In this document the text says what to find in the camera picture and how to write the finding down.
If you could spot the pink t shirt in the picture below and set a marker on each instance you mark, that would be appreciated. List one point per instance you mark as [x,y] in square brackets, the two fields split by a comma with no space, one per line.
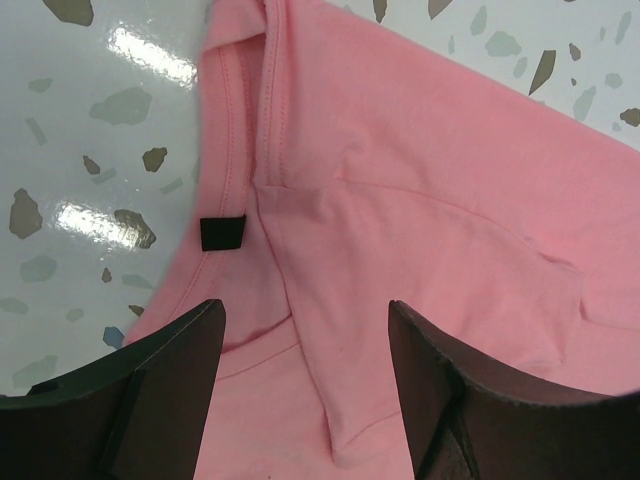
[344,167]

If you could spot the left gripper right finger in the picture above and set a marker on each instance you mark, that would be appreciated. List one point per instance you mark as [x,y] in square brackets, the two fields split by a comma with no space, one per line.
[467,415]

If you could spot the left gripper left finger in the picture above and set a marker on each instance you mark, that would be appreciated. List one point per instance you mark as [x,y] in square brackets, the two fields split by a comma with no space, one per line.
[137,413]

